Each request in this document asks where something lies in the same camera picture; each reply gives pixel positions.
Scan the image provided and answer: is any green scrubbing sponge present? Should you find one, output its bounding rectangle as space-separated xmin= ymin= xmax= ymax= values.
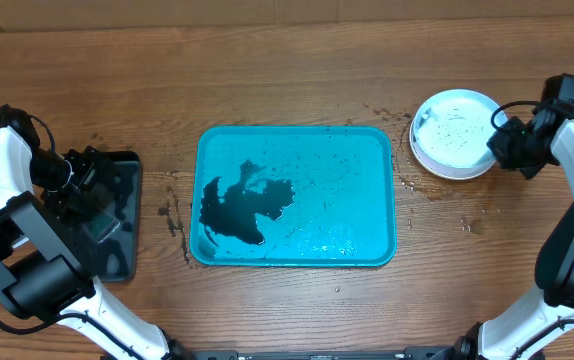
xmin=81 ymin=212 xmax=120 ymax=244

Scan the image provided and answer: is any light blue plate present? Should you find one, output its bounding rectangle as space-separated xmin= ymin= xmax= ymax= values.
xmin=409 ymin=89 xmax=507 ymax=168

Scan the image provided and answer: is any white plate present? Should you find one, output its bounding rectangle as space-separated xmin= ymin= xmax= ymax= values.
xmin=409 ymin=133 xmax=495 ymax=180

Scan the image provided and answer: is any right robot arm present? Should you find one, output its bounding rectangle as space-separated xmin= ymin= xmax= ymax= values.
xmin=435 ymin=73 xmax=574 ymax=359

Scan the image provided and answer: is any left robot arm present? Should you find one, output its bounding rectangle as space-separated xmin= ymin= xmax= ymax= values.
xmin=0 ymin=105 xmax=189 ymax=359

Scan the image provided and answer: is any black water tray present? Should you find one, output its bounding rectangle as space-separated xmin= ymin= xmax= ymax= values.
xmin=71 ymin=151 xmax=142 ymax=282

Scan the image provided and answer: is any teal plastic tray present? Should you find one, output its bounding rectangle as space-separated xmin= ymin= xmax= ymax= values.
xmin=189 ymin=126 xmax=397 ymax=268

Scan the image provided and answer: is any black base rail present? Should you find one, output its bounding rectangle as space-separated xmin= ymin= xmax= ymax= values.
xmin=193 ymin=346 xmax=453 ymax=360

